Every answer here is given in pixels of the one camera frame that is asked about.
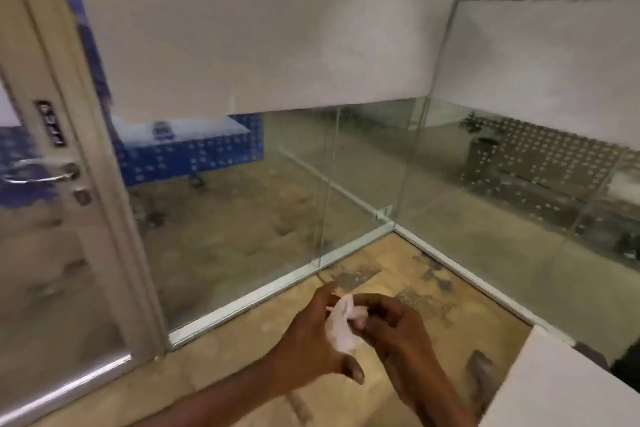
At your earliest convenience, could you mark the silver door handle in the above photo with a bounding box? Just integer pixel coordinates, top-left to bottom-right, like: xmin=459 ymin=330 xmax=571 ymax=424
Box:
xmin=2 ymin=158 xmax=82 ymax=187

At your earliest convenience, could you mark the black door sign plate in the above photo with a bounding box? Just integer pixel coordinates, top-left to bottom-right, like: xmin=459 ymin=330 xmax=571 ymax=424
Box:
xmin=33 ymin=100 xmax=67 ymax=147

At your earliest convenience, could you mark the person's right forearm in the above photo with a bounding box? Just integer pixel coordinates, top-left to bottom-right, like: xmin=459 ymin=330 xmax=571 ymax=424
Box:
xmin=391 ymin=353 xmax=482 ymax=427

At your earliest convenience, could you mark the blue dotted desk panel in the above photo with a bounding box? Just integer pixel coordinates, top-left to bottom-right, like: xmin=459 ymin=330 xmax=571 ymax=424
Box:
xmin=112 ymin=113 xmax=265 ymax=187

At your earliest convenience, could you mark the frosted glass partition panel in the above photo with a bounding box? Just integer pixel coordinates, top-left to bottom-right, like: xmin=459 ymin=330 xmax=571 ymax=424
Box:
xmin=394 ymin=0 xmax=640 ymax=347
xmin=64 ymin=0 xmax=458 ymax=350

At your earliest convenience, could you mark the brown dotted bench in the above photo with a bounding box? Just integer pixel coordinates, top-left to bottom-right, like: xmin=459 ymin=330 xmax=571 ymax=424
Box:
xmin=494 ymin=120 xmax=632 ymax=203

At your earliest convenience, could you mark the person's right hand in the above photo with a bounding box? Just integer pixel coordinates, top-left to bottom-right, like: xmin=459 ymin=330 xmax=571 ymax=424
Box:
xmin=349 ymin=294 xmax=439 ymax=378

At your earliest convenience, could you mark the person's left forearm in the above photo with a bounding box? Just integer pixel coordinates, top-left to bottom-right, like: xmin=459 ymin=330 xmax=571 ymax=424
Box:
xmin=148 ymin=358 xmax=287 ymax=427

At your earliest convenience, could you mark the white tissue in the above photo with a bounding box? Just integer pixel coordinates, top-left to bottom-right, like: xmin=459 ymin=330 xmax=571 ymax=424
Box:
xmin=324 ymin=294 xmax=372 ymax=355

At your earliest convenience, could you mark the person's left hand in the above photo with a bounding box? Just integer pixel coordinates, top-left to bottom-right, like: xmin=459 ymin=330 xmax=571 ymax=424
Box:
xmin=265 ymin=283 xmax=366 ymax=397

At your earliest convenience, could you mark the white table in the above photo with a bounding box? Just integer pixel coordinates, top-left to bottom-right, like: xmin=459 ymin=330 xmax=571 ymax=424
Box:
xmin=481 ymin=325 xmax=640 ymax=427

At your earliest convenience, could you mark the glass door with beige frame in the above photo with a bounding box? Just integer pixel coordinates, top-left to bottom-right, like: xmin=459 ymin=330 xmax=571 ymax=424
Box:
xmin=0 ymin=0 xmax=172 ymax=427

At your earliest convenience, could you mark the potted green plant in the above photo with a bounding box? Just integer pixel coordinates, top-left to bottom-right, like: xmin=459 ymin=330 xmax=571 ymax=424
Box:
xmin=459 ymin=111 xmax=502 ymax=178

